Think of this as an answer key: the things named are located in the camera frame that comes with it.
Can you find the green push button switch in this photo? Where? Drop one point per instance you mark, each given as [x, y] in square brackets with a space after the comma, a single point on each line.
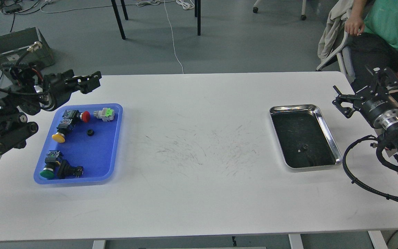
[52, 161]

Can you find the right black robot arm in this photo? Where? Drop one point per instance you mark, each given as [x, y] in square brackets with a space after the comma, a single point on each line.
[385, 144]

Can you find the black table leg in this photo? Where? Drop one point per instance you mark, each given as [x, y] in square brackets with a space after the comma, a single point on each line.
[117, 16]
[197, 4]

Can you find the yellow push button switch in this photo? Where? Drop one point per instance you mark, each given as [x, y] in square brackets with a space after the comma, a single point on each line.
[65, 127]

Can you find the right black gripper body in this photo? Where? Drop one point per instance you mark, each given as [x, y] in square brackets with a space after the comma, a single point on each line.
[379, 110]

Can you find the red push button switch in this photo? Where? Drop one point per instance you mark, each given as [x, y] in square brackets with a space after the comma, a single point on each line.
[75, 114]

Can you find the grey green switch part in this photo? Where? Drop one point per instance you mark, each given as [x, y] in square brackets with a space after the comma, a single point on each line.
[105, 114]

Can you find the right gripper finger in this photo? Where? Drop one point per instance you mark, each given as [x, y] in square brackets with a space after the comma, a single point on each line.
[383, 79]
[348, 98]

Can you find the beige jacket on chair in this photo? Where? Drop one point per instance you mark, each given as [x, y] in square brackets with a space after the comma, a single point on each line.
[339, 13]

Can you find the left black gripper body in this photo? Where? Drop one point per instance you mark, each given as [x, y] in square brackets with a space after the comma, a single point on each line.
[60, 87]

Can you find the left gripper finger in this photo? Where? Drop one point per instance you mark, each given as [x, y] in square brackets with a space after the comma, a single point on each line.
[92, 80]
[86, 88]

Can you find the white office chair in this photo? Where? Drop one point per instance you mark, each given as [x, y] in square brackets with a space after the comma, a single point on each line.
[340, 53]

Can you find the silver metal tray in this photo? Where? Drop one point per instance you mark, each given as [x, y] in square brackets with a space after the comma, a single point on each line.
[297, 125]

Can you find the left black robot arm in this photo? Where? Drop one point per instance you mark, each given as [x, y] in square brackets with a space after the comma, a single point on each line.
[32, 92]

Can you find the grey plastic crate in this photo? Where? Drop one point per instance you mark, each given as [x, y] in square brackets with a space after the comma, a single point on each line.
[13, 45]

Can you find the seated person green shirt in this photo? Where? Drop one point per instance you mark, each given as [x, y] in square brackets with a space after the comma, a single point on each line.
[373, 39]

